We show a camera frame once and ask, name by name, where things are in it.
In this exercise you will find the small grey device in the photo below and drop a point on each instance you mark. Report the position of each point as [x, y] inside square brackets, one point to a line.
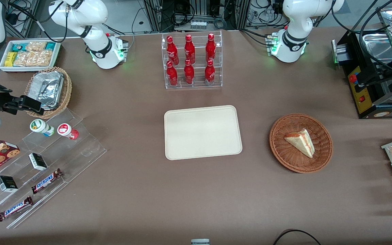
[200, 242]

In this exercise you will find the clear acrylic bottle rack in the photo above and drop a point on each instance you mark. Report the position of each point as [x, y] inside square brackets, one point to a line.
[199, 83]

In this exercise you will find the black sealing machine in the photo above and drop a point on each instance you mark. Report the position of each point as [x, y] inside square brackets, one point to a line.
[361, 95]

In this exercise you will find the brown wicker basket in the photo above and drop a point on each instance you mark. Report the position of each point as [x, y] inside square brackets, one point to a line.
[284, 153]

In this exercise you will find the clear acrylic step display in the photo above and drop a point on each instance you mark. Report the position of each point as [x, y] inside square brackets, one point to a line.
[80, 153]

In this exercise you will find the red-lid yogurt cup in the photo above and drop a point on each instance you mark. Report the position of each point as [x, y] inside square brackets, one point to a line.
[66, 130]

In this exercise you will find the light wicker basket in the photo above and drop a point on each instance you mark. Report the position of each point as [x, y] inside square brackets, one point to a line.
[67, 88]

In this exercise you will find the green-lid yogurt cup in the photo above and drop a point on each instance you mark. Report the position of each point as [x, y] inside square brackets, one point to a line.
[40, 127]

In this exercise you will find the white snack bin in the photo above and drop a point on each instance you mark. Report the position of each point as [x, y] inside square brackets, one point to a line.
[57, 54]

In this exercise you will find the red cola bottle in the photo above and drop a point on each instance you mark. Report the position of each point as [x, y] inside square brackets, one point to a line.
[210, 47]
[172, 51]
[172, 75]
[209, 74]
[189, 74]
[189, 50]

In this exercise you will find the wrapped sandwich wedge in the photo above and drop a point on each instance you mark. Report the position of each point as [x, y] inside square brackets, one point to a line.
[301, 142]

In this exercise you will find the white power strip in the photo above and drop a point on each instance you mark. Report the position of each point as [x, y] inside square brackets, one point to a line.
[198, 24]

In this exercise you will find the silver foil tray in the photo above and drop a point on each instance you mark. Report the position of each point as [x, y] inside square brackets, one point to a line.
[49, 88]

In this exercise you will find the brown Snickers bar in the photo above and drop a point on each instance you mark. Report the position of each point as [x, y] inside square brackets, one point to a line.
[15, 208]
[46, 181]

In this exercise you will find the yellow snack packet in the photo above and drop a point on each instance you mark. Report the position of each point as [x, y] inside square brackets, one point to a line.
[10, 59]

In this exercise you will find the beige plastic tray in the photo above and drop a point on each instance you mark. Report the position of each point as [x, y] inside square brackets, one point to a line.
[202, 132]

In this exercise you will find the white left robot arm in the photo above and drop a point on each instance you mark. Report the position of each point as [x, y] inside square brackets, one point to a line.
[293, 37]

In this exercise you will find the shiny metal tray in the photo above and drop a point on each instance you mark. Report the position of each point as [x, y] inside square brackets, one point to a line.
[378, 47]

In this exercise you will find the teal snack packet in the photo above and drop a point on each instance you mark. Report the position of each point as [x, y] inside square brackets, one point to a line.
[19, 47]
[50, 46]

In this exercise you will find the small black box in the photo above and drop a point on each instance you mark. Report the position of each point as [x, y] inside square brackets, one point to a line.
[6, 184]
[38, 162]

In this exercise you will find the clear rice cracker bag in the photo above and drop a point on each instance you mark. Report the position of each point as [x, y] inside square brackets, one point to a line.
[36, 46]
[32, 58]

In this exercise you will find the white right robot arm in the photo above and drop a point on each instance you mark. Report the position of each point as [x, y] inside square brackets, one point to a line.
[98, 46]

